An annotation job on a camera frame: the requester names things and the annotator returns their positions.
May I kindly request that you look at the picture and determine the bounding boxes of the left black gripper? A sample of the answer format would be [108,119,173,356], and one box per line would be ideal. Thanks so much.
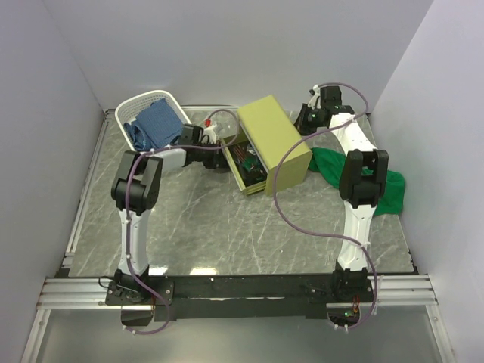
[194,140,232,170]

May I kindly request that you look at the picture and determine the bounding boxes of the hex key set green holder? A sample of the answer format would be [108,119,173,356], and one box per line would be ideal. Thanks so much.
[231,146,266,185]

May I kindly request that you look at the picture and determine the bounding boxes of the blue handled pliers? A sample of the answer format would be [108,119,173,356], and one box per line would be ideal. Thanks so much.
[243,143,266,182]

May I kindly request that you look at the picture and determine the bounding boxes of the olive green tool chest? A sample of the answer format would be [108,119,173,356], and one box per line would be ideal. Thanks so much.
[222,95,312,196]

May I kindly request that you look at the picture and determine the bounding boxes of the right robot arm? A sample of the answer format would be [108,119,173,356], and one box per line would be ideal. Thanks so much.
[295,82,389,272]

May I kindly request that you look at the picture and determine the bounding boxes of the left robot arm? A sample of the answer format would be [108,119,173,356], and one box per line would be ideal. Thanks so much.
[110,124,227,304]

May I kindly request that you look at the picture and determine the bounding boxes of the green cloth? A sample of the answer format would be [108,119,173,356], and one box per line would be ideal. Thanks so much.
[309,147,405,216]

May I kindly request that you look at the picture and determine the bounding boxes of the blue cloth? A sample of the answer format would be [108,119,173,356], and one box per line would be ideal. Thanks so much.
[123,99,184,151]

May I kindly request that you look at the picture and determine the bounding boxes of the white plastic basket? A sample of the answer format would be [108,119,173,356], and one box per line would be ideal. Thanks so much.
[115,90,191,151]

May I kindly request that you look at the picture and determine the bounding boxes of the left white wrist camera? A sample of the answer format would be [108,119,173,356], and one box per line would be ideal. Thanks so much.
[203,119,224,143]

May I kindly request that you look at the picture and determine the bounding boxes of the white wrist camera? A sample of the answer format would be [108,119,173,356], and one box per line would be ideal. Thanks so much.
[307,85,322,110]
[203,119,224,143]

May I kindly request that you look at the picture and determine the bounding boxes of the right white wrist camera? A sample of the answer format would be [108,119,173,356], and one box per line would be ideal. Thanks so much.
[307,85,322,110]

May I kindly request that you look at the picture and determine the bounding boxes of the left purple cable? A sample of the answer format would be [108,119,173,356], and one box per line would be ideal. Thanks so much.
[124,109,241,337]

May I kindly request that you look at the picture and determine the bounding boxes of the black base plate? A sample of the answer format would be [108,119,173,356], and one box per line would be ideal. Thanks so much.
[105,273,374,321]

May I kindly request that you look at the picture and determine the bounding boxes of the aluminium frame rail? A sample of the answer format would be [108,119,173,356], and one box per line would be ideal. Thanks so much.
[20,108,118,363]

